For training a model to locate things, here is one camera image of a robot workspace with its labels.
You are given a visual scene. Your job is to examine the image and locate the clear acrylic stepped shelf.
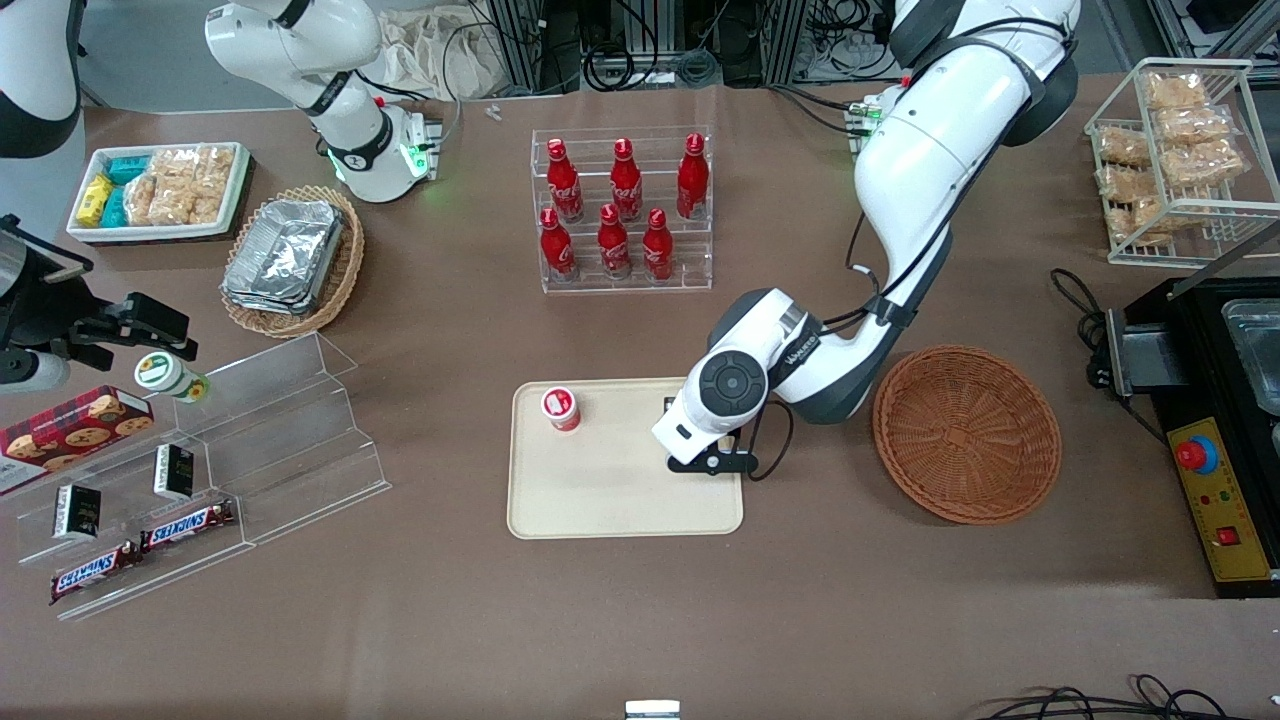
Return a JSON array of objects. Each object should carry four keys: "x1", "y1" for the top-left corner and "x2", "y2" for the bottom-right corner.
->
[{"x1": 0, "y1": 331, "x2": 393, "y2": 624}]

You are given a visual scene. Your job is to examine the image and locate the white wire basket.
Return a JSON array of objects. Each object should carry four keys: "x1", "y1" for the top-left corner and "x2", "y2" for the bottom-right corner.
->
[{"x1": 1084, "y1": 57, "x2": 1280, "y2": 270}]

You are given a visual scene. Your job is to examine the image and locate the yellow emergency stop control box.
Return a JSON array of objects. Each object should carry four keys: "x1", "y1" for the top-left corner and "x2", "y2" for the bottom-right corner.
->
[{"x1": 1168, "y1": 417, "x2": 1279, "y2": 587}]

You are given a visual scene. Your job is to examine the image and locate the black tangled floor cables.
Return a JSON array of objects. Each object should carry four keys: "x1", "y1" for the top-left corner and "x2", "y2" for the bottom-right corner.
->
[{"x1": 973, "y1": 673, "x2": 1229, "y2": 720}]

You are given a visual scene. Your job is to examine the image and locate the yellow snack packet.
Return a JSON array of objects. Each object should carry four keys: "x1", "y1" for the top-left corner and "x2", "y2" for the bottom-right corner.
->
[{"x1": 77, "y1": 174, "x2": 116, "y2": 229}]

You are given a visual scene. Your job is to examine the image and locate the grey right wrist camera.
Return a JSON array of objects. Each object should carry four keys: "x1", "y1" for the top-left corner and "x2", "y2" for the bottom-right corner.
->
[{"x1": 0, "y1": 349, "x2": 72, "y2": 393}]

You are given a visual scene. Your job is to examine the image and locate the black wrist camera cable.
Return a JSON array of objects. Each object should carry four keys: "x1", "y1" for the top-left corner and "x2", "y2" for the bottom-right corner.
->
[{"x1": 744, "y1": 20, "x2": 1077, "y2": 484}]

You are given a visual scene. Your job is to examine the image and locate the red plaid cookie box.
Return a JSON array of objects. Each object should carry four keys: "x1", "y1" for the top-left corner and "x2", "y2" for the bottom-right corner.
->
[{"x1": 0, "y1": 385, "x2": 156, "y2": 497}]

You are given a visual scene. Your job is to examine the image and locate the red white lidded cup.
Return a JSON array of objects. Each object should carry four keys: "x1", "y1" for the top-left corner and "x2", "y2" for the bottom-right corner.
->
[{"x1": 541, "y1": 386, "x2": 584, "y2": 433}]

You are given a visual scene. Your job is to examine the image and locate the snickers chocolate bar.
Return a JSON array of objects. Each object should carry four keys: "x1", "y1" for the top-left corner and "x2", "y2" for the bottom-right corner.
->
[
  {"x1": 139, "y1": 499, "x2": 238, "y2": 554},
  {"x1": 49, "y1": 541, "x2": 144, "y2": 606}
]

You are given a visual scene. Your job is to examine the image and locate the clear acrylic bottle rack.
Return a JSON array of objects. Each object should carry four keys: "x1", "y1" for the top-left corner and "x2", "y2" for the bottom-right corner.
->
[{"x1": 529, "y1": 125, "x2": 714, "y2": 295}]

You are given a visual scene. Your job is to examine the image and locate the light oval wicker basket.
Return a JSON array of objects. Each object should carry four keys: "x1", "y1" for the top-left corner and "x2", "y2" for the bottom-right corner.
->
[{"x1": 219, "y1": 184, "x2": 366, "y2": 340}]

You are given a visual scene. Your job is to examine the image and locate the brown round wicker basket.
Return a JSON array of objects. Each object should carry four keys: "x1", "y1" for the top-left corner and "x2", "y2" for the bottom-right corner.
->
[{"x1": 872, "y1": 345, "x2": 1063, "y2": 526}]

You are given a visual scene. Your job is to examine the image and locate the small black white box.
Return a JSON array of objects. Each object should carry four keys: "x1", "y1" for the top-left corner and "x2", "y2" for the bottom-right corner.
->
[
  {"x1": 152, "y1": 443, "x2": 197, "y2": 502},
  {"x1": 51, "y1": 483, "x2": 104, "y2": 544}
]

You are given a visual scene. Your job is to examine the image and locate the steel appliance pan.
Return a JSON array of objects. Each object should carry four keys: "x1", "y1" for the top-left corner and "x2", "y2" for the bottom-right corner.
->
[{"x1": 1221, "y1": 297, "x2": 1280, "y2": 417}]

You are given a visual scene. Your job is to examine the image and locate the coiled black cable bundle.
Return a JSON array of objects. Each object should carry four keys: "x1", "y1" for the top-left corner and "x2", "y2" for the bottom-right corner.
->
[{"x1": 583, "y1": 30, "x2": 663, "y2": 93}]

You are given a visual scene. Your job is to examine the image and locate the red cola bottle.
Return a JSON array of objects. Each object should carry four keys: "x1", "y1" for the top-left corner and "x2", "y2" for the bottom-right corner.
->
[
  {"x1": 610, "y1": 138, "x2": 645, "y2": 223},
  {"x1": 676, "y1": 133, "x2": 711, "y2": 221},
  {"x1": 546, "y1": 138, "x2": 585, "y2": 224},
  {"x1": 641, "y1": 207, "x2": 676, "y2": 283},
  {"x1": 539, "y1": 207, "x2": 578, "y2": 282},
  {"x1": 597, "y1": 203, "x2": 633, "y2": 281}
]

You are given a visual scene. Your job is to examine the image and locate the cream plastic serving tray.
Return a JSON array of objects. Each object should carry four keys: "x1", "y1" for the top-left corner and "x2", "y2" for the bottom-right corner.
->
[{"x1": 506, "y1": 376, "x2": 745, "y2": 541}]

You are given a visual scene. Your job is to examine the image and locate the aluminium foil tray stack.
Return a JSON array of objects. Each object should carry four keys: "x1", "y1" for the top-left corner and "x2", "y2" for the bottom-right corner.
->
[{"x1": 221, "y1": 199, "x2": 347, "y2": 317}]

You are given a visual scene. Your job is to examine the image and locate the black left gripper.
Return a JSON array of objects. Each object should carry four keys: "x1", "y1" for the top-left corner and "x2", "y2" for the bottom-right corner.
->
[{"x1": 663, "y1": 396, "x2": 758, "y2": 478}]

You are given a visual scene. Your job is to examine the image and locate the black appliance power cable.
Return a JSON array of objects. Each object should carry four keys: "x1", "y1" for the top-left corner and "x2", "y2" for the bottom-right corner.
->
[{"x1": 1049, "y1": 267, "x2": 1171, "y2": 447}]

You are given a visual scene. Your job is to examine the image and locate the green lidded white cup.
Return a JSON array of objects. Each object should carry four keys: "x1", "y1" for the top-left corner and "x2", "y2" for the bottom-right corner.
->
[{"x1": 134, "y1": 351, "x2": 212, "y2": 405}]

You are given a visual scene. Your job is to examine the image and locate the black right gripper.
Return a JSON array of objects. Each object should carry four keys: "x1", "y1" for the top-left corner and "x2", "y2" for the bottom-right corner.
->
[{"x1": 0, "y1": 245, "x2": 199, "y2": 363}]

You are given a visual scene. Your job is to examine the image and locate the white crumpled cloth bag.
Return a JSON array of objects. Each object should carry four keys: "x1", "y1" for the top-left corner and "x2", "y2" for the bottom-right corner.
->
[{"x1": 378, "y1": 8, "x2": 506, "y2": 102}]

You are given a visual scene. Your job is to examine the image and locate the clear rice cracker bag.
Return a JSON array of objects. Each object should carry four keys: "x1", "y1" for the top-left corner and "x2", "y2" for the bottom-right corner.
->
[
  {"x1": 148, "y1": 148, "x2": 201, "y2": 187},
  {"x1": 1094, "y1": 124, "x2": 1153, "y2": 168},
  {"x1": 195, "y1": 146, "x2": 237, "y2": 197},
  {"x1": 1158, "y1": 140, "x2": 1247, "y2": 193},
  {"x1": 1154, "y1": 107, "x2": 1235, "y2": 147},
  {"x1": 1096, "y1": 164, "x2": 1163, "y2": 208},
  {"x1": 152, "y1": 184, "x2": 229, "y2": 227},
  {"x1": 1143, "y1": 71, "x2": 1209, "y2": 112},
  {"x1": 1128, "y1": 195, "x2": 1203, "y2": 248},
  {"x1": 123, "y1": 175, "x2": 161, "y2": 227}
]

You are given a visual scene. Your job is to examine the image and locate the white rectangular snack bin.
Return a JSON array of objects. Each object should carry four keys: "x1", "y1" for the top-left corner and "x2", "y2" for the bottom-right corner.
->
[{"x1": 66, "y1": 142, "x2": 252, "y2": 245}]

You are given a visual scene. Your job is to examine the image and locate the black countertop appliance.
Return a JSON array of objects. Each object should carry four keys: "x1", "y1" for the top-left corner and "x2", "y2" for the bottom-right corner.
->
[{"x1": 1088, "y1": 225, "x2": 1280, "y2": 602}]

